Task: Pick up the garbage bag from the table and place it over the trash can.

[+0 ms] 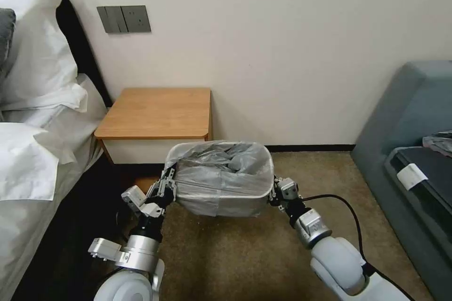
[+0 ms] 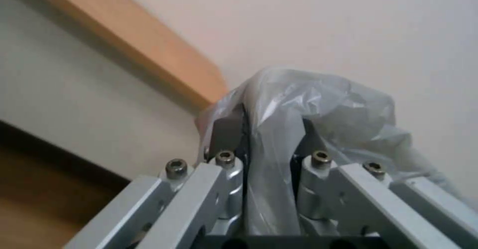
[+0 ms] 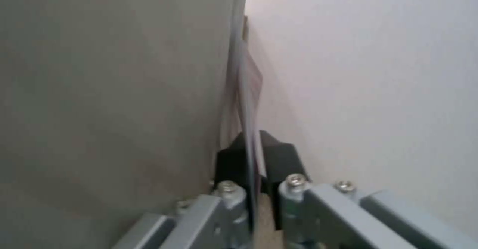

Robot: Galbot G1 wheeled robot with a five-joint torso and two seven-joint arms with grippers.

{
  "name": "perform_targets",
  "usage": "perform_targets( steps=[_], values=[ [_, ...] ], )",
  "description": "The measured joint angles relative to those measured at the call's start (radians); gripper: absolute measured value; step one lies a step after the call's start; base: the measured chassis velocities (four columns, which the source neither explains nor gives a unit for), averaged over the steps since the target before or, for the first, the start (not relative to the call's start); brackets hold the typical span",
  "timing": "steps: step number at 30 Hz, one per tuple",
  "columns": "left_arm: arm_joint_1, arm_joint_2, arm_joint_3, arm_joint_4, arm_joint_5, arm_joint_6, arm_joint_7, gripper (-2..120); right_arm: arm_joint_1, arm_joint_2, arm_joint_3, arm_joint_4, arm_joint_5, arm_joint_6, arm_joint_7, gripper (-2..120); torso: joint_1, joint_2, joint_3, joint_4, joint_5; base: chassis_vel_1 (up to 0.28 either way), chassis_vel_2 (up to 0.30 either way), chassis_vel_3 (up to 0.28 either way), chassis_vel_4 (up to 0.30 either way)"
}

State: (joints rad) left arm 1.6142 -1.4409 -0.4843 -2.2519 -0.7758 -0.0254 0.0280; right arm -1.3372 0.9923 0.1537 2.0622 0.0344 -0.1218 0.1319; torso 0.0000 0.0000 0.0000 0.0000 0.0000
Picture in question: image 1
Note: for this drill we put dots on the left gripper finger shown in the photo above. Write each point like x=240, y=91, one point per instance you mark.
x=172, y=191
x=159, y=182

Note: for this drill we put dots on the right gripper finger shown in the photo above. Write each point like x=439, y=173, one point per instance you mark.
x=276, y=182
x=272, y=199

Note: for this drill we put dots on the grey translucent garbage bag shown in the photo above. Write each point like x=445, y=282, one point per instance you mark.
x=212, y=177

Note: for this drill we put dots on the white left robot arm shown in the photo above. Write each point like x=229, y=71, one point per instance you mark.
x=136, y=251

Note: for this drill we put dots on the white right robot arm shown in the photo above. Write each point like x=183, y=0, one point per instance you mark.
x=335, y=255

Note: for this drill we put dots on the white plastic trash can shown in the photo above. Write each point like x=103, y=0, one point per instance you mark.
x=261, y=193

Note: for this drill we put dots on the crumpled grey plastic bag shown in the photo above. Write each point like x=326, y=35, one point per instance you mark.
x=439, y=144

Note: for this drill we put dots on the black baseboard strip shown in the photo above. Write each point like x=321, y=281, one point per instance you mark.
x=310, y=148

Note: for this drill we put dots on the wooden nightstand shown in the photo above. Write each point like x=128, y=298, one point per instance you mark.
x=159, y=114

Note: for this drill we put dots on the bed with white sheet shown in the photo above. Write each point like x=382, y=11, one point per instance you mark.
x=42, y=230

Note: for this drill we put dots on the white paper label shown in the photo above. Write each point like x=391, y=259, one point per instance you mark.
x=411, y=175

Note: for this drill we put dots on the teal grey sofa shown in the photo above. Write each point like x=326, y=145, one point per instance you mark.
x=395, y=121

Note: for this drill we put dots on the white duvet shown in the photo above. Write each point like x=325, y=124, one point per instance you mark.
x=24, y=163

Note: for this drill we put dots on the black case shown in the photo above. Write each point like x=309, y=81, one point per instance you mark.
x=434, y=170

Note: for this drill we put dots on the black headboard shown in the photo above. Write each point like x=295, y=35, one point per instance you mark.
x=83, y=54

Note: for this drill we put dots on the large white pillow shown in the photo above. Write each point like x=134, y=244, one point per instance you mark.
x=35, y=50

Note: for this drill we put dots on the dark grey cushion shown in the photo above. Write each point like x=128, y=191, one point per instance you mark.
x=5, y=40

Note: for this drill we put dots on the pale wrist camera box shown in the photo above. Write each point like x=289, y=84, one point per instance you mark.
x=133, y=199
x=289, y=190

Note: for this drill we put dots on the grey wall socket panel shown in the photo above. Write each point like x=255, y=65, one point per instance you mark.
x=136, y=18

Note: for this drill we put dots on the grey wall switch panel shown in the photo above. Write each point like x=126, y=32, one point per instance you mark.
x=109, y=19

